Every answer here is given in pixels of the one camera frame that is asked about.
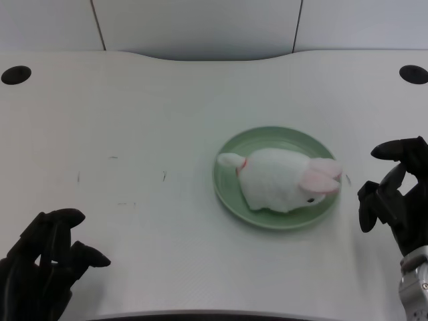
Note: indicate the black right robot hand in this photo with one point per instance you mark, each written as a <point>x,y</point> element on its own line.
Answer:
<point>398,204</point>

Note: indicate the white plush rabbit doll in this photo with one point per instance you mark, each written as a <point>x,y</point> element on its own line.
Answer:
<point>284,182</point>

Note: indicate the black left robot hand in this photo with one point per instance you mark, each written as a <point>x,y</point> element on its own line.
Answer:
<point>36,267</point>

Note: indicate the green round plate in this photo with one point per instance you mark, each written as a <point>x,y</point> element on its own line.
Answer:
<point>230,187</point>

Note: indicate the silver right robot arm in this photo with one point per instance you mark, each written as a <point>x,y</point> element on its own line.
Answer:
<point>414,284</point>

